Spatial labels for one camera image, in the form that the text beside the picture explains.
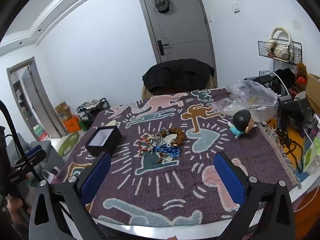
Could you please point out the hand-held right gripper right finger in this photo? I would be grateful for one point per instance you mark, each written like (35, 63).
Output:
(228, 180)

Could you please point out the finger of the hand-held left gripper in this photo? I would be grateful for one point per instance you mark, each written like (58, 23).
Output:
(35, 152)

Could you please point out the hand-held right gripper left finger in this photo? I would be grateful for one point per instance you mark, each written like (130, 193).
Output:
(96, 180)

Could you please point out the black jewelry box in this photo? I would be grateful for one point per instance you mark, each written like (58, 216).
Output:
(110, 145)

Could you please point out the white shell pendant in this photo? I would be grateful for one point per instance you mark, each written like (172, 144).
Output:
(172, 138)

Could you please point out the grey sofa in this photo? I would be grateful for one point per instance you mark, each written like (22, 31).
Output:
(50, 152)

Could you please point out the red and green boxes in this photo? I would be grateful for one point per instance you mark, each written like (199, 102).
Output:
(40, 133)

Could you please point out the green rug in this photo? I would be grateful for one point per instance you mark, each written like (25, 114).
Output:
(68, 143)

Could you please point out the orange box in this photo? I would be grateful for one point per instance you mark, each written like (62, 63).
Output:
(72, 125)

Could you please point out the small cardboard box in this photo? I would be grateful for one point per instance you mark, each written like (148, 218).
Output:
(63, 111)

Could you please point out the grey inner door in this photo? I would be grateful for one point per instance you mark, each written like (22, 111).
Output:
(40, 100)

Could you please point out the grey door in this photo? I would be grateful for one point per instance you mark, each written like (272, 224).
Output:
(40, 100)
(182, 30)

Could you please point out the purple printed blanket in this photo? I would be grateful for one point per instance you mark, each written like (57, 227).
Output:
(175, 180)

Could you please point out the shelf with small goods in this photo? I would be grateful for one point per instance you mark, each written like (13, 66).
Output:
(21, 100)

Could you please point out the black-haired doll figure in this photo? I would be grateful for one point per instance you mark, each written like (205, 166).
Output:
(242, 120)

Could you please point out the black shoe rack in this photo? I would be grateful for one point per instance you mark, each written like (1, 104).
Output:
(86, 110)

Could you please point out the patterned cloth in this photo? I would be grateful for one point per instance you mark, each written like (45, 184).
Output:
(91, 103)

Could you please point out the green tissue pack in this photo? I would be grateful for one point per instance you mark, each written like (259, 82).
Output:
(312, 157)

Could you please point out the clear plastic bag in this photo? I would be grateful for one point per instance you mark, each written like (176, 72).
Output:
(250, 92)

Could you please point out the black metal stand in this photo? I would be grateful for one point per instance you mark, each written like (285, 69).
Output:
(295, 110)

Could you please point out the black jacket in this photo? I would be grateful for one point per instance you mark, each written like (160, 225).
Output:
(177, 75)

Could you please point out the black bag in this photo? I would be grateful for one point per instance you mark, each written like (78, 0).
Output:
(285, 77)

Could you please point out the large cardboard box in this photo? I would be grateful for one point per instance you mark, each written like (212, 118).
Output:
(313, 87)

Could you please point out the brown plush toy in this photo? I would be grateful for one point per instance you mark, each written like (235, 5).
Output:
(301, 70)

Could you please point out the white headphones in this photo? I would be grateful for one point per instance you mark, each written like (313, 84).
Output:
(275, 31)

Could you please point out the grey cap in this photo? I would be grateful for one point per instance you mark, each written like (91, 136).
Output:
(162, 3)

